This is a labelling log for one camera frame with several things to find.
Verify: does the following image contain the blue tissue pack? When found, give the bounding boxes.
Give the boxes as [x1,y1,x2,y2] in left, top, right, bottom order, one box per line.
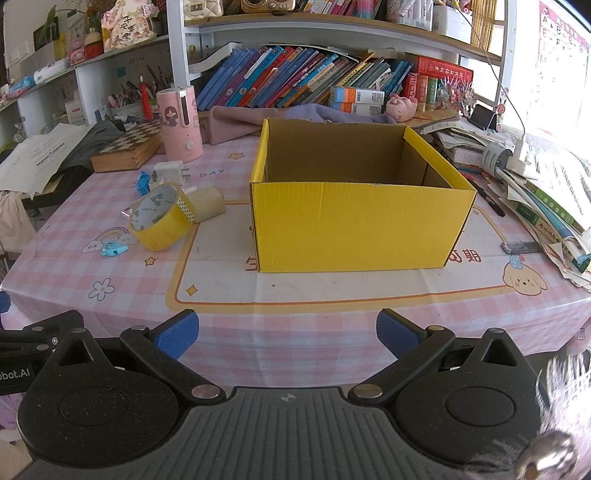
[4,76,38,97]

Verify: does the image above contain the green potted plant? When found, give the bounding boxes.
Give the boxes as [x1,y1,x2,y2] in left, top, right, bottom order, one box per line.
[32,4,70,47]

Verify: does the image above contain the black phone stand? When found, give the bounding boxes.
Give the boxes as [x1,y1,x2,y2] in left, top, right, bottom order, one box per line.
[470,104,502,132]

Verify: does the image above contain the red apple jar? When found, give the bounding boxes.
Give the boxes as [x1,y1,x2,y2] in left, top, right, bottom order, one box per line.
[83,28,105,60]

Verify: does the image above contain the gold retro radio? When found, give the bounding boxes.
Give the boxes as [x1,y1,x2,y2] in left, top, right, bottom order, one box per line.
[240,0,295,14]

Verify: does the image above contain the white paper sheets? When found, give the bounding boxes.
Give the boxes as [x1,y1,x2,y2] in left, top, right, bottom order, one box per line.
[0,122,93,199]

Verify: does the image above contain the pile of books and papers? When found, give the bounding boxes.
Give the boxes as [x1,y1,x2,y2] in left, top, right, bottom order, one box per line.
[429,120,591,291]

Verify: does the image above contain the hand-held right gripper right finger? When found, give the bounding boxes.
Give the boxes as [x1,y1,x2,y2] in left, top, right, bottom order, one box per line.
[348,309,527,407]

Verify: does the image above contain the colourful paper ornaments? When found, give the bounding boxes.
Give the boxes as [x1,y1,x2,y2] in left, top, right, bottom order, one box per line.
[438,76,476,112]

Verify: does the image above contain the black pen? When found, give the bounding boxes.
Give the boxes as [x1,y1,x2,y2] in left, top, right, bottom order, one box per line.
[464,174,507,217]

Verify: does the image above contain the row of colourful books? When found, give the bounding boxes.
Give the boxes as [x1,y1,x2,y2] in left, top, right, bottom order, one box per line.
[196,44,414,110]

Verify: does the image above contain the pink pig toy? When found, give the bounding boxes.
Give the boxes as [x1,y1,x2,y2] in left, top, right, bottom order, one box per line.
[385,93,419,123]

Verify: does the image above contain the white cable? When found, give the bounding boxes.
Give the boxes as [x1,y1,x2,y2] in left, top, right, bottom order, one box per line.
[455,4,528,141]

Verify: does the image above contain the yellow cardboard box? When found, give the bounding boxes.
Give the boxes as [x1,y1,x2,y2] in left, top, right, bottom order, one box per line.
[249,117,478,274]

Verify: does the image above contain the red thick book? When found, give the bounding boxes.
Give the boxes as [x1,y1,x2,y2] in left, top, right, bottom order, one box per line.
[416,55,475,84]

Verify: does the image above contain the white charger plug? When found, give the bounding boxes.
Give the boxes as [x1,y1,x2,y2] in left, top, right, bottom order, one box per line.
[152,161,191,188]

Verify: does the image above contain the white quilted bag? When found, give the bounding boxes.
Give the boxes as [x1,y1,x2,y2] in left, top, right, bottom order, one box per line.
[182,0,225,21]

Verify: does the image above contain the red spined book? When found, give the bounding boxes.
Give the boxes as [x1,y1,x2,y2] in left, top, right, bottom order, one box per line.
[402,73,430,114]

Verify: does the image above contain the yellow tape roll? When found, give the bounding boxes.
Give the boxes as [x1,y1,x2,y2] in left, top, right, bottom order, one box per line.
[128,182,195,252]

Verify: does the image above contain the mauve cloth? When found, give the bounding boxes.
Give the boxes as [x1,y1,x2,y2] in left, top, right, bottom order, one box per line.
[196,105,333,145]

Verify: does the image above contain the bamboo roll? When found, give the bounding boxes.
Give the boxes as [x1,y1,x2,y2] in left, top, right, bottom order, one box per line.
[471,0,497,47]

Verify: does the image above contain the beige garment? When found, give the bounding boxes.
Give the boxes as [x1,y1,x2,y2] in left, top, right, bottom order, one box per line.
[0,189,38,254]

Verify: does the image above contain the wooden chessboard box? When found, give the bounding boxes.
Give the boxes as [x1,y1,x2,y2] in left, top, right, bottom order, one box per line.
[90,121,164,174]

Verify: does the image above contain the round metal button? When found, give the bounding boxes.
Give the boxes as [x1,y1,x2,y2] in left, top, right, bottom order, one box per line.
[517,431,583,480]

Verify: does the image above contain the pink paper house ornament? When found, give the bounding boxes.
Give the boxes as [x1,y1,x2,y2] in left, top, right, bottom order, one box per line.
[100,2,158,52]

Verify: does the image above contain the grey fuzzy sleeve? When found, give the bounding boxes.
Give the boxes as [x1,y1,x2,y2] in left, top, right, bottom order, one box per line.
[462,351,591,480]

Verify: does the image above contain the pen holder with brushes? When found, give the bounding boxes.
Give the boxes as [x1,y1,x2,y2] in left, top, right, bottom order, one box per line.
[107,65,160,121]

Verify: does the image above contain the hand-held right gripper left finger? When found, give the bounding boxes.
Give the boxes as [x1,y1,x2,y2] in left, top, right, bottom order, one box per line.
[58,309,227,407]

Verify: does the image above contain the white shelving unit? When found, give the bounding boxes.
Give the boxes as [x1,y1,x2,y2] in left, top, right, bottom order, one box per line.
[0,0,515,139]

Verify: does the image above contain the shelf row of thin books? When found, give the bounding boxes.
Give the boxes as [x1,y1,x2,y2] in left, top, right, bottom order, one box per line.
[293,0,384,19]

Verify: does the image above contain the white flat box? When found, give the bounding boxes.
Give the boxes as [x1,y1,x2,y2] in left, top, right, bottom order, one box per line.
[34,58,70,84]

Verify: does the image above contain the pink humidifier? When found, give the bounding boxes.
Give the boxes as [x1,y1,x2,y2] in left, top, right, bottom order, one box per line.
[156,85,204,162]

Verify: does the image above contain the alphabet wall poster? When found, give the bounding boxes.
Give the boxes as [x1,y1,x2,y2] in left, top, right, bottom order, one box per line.
[536,0,583,125]

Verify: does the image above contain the dark grey cloth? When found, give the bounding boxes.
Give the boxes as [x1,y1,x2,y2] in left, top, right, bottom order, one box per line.
[51,119,139,176]

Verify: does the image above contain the white power adapter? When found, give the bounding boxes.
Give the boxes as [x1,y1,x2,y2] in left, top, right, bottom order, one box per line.
[508,138,529,169]

